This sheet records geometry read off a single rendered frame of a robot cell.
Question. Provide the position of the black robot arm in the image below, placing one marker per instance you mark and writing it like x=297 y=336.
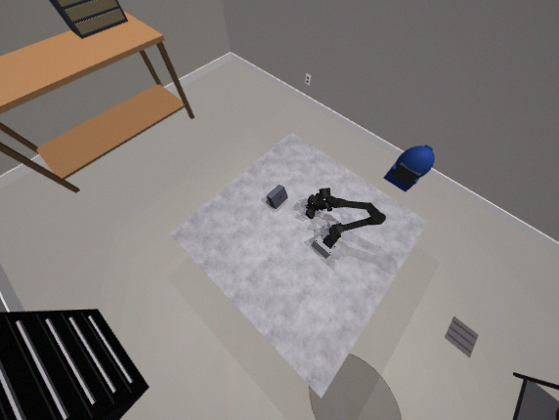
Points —
x=376 y=217

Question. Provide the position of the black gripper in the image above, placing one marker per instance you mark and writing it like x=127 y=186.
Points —
x=310 y=212

